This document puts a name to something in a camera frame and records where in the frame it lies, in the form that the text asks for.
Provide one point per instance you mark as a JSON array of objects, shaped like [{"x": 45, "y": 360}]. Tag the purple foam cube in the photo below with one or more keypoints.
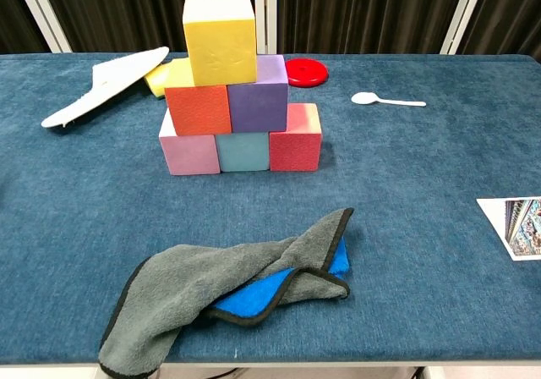
[{"x": 258, "y": 106}]

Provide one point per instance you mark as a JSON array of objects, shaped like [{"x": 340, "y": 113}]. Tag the orange foam cube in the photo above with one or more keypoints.
[{"x": 198, "y": 110}]

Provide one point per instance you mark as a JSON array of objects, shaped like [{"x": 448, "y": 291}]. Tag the yellow foam cube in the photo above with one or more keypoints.
[{"x": 222, "y": 49}]

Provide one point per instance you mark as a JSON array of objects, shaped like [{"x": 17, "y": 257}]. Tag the red foam cube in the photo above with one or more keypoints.
[{"x": 295, "y": 150}]

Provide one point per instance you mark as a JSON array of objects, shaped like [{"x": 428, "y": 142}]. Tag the light blue foam cube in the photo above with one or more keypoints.
[{"x": 243, "y": 152}]

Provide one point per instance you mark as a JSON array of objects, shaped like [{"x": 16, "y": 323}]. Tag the pink foam cube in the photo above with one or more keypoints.
[{"x": 190, "y": 155}]

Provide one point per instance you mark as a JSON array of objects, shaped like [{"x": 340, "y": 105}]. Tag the red round disc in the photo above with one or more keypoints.
[{"x": 307, "y": 72}]

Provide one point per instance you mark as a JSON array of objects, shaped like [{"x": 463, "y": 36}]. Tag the white plastic spoon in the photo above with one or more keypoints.
[{"x": 363, "y": 98}]

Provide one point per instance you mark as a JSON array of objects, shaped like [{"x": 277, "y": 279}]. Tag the grey and blue cloth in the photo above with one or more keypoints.
[{"x": 190, "y": 277}]

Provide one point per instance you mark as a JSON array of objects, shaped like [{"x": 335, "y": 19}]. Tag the yellow green sponge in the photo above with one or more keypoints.
[{"x": 173, "y": 76}]

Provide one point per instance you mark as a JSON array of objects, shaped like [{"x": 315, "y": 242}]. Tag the blue table cover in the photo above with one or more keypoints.
[{"x": 84, "y": 226}]

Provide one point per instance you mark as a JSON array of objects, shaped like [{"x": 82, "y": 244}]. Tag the printed photo card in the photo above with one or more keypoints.
[{"x": 517, "y": 226}]

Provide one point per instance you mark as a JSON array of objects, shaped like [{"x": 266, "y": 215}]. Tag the white table frame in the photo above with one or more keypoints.
[{"x": 338, "y": 372}]

